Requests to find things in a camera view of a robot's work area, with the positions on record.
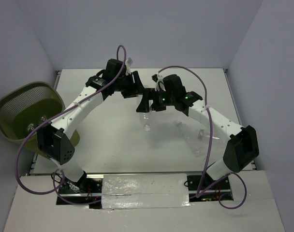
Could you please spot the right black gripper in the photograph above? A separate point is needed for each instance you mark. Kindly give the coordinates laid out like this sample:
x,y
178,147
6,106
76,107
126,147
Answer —
x,y
150,94

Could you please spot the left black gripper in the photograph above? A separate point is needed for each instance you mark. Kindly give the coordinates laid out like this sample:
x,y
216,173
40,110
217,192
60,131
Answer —
x,y
136,89

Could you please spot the clear bottle white cap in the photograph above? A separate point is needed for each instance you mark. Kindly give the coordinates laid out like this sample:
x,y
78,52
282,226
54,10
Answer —
x,y
191,138

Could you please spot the clear crushed plastic bottle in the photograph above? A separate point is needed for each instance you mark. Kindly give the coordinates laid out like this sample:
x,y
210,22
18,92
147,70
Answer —
x,y
31,127

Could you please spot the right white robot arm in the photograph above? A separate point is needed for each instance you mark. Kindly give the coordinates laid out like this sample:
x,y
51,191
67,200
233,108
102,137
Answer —
x,y
241,142

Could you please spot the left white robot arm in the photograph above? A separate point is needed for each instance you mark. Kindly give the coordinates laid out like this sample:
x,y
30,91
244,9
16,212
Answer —
x,y
54,137

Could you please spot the olive green mesh bin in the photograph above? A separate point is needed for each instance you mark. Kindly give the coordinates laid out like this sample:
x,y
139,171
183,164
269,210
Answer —
x,y
25,105

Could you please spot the silver taped panel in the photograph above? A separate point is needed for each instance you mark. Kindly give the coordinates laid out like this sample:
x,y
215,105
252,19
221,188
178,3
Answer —
x,y
144,191

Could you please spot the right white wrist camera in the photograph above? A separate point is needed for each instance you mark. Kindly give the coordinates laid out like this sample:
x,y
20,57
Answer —
x,y
158,79

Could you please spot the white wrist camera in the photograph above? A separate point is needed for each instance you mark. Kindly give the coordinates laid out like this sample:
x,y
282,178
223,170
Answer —
x,y
158,79
128,64

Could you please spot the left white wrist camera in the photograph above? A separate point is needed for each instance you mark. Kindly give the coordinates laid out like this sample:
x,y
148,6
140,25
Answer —
x,y
128,64

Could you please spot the black mounting rail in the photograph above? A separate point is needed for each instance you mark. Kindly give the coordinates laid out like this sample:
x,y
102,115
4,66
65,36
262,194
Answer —
x,y
92,194

